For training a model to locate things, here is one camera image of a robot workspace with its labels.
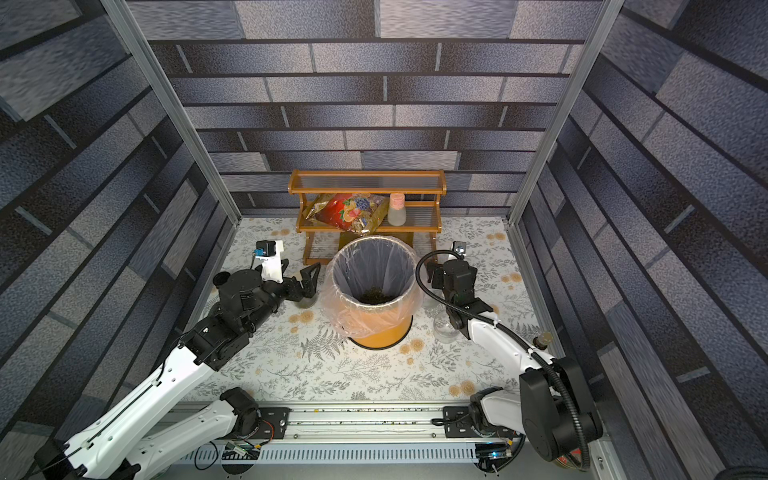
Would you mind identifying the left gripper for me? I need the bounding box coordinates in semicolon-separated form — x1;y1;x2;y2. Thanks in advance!
243;261;322;336

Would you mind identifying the glass tea jar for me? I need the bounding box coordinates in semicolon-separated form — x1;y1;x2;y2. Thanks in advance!
433;317;460;344

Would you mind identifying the orange trash bin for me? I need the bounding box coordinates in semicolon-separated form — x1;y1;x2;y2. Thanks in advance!
329;235;421;350

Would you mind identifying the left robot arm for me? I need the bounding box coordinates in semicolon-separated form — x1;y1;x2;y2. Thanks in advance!
34;260;320;479

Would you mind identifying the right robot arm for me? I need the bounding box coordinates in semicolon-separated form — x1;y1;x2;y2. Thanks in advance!
414;250;603;471

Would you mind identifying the clear plastic bin liner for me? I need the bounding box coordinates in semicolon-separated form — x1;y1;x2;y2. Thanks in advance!
319;235;428;340

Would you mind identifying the wooden two-tier shelf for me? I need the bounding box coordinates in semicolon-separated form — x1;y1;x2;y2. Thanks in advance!
288;170;447;249

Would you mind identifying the pink lidded plastic cup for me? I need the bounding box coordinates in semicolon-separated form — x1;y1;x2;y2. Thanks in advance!
387;193;407;227

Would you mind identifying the floral table mat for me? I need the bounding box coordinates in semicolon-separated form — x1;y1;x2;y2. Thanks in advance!
184;217;544;402

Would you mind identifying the colourful candy bag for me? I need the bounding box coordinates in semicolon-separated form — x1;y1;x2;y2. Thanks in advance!
302;193;389;236

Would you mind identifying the dark red small jar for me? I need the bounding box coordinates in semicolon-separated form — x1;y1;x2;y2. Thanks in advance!
212;271;231;289

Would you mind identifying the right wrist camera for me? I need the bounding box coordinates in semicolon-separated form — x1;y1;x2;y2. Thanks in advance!
451;241;467;259

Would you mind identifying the black corrugated cable conduit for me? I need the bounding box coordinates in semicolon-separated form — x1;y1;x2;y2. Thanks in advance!
415;248;592;469

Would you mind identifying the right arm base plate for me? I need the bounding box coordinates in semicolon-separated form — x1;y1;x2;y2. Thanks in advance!
439;406;522;440

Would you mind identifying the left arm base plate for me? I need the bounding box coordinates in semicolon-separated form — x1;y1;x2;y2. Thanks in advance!
224;407;291;442

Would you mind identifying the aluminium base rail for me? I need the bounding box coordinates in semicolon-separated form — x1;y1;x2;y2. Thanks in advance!
155;400;619;480

